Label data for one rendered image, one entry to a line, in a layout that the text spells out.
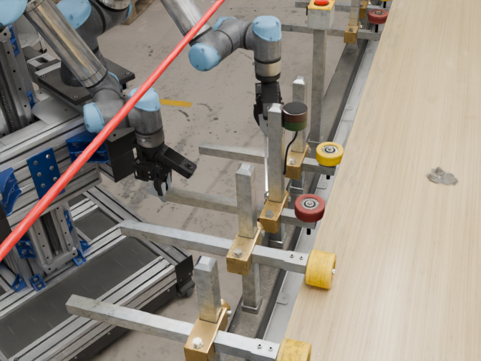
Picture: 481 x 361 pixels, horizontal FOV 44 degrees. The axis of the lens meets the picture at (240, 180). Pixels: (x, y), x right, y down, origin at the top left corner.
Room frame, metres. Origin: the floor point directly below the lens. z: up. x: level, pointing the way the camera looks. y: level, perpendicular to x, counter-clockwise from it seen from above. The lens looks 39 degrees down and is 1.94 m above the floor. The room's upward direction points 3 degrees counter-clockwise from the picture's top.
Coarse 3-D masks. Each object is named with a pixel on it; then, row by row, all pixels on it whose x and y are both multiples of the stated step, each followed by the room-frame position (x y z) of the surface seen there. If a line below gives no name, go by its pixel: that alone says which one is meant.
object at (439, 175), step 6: (432, 168) 1.29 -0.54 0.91; (438, 168) 1.27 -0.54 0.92; (426, 174) 1.27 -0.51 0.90; (432, 174) 1.25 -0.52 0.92; (438, 174) 1.25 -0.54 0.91; (444, 174) 1.24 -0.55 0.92; (450, 174) 1.25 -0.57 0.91; (438, 180) 1.23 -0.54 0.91; (444, 180) 1.23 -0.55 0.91; (450, 180) 1.23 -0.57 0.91; (456, 180) 1.22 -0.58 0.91
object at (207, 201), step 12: (168, 192) 1.30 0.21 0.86; (180, 192) 1.30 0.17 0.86; (192, 192) 1.30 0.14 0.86; (192, 204) 1.27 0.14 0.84; (204, 204) 1.26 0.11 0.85; (216, 204) 1.25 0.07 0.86; (228, 204) 1.24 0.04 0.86; (264, 204) 1.23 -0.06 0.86; (288, 216) 1.17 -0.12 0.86; (312, 228) 1.15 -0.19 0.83
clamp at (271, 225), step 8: (288, 200) 1.26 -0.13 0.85; (264, 208) 1.20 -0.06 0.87; (272, 208) 1.20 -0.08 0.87; (280, 208) 1.20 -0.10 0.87; (264, 216) 1.17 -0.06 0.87; (280, 216) 1.18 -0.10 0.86; (264, 224) 1.16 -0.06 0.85; (272, 224) 1.15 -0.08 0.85; (280, 224) 1.18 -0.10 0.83; (272, 232) 1.15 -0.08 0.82
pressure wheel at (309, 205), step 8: (296, 200) 1.19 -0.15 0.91; (304, 200) 1.19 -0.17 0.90; (312, 200) 1.18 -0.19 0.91; (320, 200) 1.18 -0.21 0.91; (296, 208) 1.15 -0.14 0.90; (304, 208) 1.15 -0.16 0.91; (312, 208) 1.15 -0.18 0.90; (320, 208) 1.15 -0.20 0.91; (296, 216) 1.15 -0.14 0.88; (304, 216) 1.13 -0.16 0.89; (312, 216) 1.13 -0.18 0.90; (320, 216) 1.14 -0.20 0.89
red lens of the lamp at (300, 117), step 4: (304, 104) 1.24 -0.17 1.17; (284, 112) 1.21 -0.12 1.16; (304, 112) 1.20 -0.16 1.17; (284, 116) 1.21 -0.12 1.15; (288, 116) 1.20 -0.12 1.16; (292, 116) 1.20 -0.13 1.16; (296, 116) 1.20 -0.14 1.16; (300, 116) 1.20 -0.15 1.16; (304, 116) 1.20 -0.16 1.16; (288, 120) 1.20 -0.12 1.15; (292, 120) 1.20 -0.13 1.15; (296, 120) 1.20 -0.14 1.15; (300, 120) 1.20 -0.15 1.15
